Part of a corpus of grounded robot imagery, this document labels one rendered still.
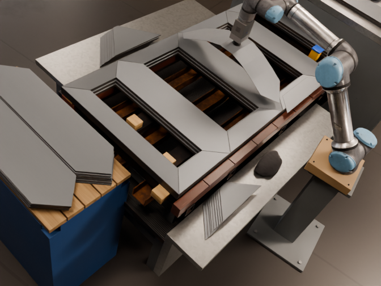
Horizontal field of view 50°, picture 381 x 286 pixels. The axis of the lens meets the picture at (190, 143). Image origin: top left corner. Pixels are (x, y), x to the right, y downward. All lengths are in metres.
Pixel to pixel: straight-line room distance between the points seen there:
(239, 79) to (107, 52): 0.72
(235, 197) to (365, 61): 1.33
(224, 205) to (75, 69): 1.02
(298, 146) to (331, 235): 0.86
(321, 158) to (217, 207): 0.66
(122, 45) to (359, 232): 1.96
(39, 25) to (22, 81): 1.81
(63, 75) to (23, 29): 1.59
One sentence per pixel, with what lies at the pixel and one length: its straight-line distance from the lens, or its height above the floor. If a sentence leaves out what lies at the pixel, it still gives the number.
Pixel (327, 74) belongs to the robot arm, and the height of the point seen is 1.23.
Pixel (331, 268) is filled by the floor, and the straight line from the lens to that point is 2.79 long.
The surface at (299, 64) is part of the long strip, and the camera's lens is 2.47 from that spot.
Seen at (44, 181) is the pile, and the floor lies 0.85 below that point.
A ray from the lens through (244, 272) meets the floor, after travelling 2.52.
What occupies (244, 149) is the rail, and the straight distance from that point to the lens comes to 1.89.
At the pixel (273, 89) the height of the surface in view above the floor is 0.92.
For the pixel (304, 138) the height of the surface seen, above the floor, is 0.68.
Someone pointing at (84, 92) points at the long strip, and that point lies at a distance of 1.91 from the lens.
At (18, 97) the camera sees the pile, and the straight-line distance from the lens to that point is 1.90.
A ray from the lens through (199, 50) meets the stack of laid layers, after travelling 2.28.
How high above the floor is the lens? 2.18
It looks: 48 degrees down
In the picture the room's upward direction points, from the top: 19 degrees clockwise
